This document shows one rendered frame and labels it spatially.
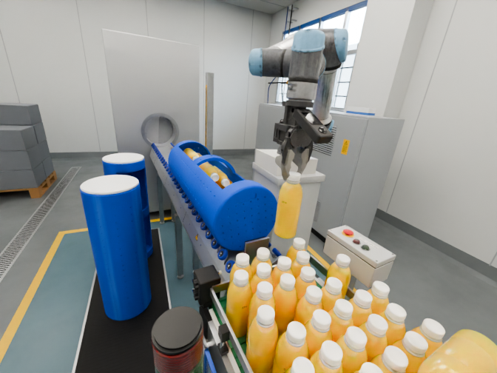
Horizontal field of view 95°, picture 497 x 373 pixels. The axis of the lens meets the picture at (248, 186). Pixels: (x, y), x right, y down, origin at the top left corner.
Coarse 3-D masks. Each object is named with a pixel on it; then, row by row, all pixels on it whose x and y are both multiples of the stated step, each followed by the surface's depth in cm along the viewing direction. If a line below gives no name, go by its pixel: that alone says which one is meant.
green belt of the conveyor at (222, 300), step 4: (320, 288) 85; (224, 296) 79; (220, 300) 76; (224, 300) 77; (212, 304) 75; (220, 304) 75; (224, 304) 75; (212, 308) 74; (224, 308) 74; (216, 312) 72; (216, 316) 71; (220, 320) 69; (220, 324) 68; (244, 336) 66; (228, 340) 64; (240, 340) 64; (244, 340) 64; (240, 344) 64; (244, 344) 63; (232, 348) 62; (244, 348) 62; (232, 352) 61; (244, 352) 61; (236, 356) 60; (236, 360) 59; (240, 364) 59; (240, 368) 58; (244, 372) 57
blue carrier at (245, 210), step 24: (192, 144) 155; (192, 168) 113; (192, 192) 104; (216, 192) 87; (240, 192) 82; (264, 192) 88; (216, 216) 81; (240, 216) 86; (264, 216) 92; (216, 240) 86; (240, 240) 90
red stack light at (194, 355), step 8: (152, 344) 28; (200, 344) 29; (160, 352) 27; (184, 352) 27; (192, 352) 28; (200, 352) 30; (160, 360) 27; (168, 360) 27; (176, 360) 27; (184, 360) 27; (192, 360) 28; (160, 368) 28; (168, 368) 27; (176, 368) 27; (184, 368) 28; (192, 368) 29
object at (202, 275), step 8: (200, 272) 73; (208, 272) 74; (216, 272) 74; (192, 280) 73; (200, 280) 70; (208, 280) 70; (216, 280) 72; (200, 288) 70; (208, 288) 71; (200, 296) 71; (208, 296) 72; (200, 304) 72; (208, 304) 73
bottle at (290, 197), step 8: (288, 184) 65; (296, 184) 65; (280, 192) 66; (288, 192) 64; (296, 192) 64; (280, 200) 66; (288, 200) 65; (296, 200) 65; (280, 208) 67; (288, 208) 65; (296, 208) 66; (280, 216) 67; (288, 216) 66; (296, 216) 67; (280, 224) 68; (288, 224) 67; (296, 224) 68; (280, 232) 69; (288, 232) 68; (296, 232) 71
